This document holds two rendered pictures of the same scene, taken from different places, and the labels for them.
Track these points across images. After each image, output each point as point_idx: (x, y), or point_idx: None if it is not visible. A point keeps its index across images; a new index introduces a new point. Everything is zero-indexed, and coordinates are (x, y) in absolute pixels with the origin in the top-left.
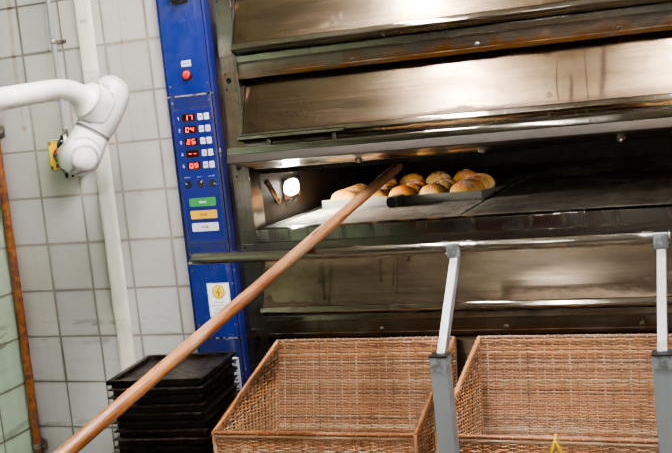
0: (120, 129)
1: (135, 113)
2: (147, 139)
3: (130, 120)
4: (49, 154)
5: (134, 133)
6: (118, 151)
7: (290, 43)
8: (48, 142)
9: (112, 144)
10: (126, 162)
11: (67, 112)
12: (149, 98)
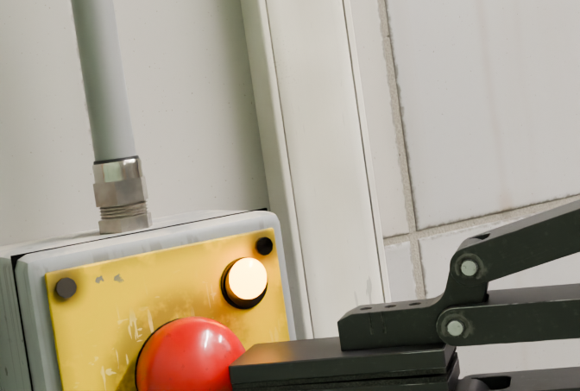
0: (434, 147)
1: (513, 48)
2: (574, 195)
3: (488, 90)
4: (68, 387)
5: (511, 166)
6: (422, 286)
7: None
8: (58, 276)
9: (387, 247)
10: (471, 347)
11: (52, 39)
12: None
